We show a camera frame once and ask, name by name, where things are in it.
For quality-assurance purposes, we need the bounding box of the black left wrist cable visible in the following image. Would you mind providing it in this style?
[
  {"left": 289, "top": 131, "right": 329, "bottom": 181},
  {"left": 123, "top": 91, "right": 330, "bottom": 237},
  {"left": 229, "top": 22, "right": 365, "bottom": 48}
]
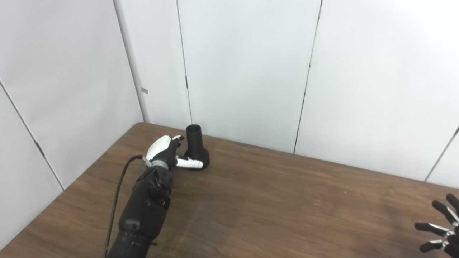
[{"left": 104, "top": 154, "right": 147, "bottom": 257}]

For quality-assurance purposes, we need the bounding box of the black funnel-shaped nozzle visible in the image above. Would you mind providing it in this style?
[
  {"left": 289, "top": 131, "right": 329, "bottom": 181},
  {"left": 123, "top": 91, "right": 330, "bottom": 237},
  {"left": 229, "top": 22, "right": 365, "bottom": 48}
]
[{"left": 184, "top": 124, "right": 210, "bottom": 171}]

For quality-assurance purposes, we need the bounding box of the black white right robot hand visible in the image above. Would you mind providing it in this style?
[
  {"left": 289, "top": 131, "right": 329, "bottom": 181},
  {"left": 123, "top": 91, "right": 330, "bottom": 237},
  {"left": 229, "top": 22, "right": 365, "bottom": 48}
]
[{"left": 415, "top": 193, "right": 459, "bottom": 258}]

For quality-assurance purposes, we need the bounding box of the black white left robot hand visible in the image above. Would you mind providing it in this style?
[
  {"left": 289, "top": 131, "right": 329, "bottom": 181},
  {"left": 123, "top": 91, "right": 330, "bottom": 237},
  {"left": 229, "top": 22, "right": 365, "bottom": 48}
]
[{"left": 145, "top": 135, "right": 204, "bottom": 170}]

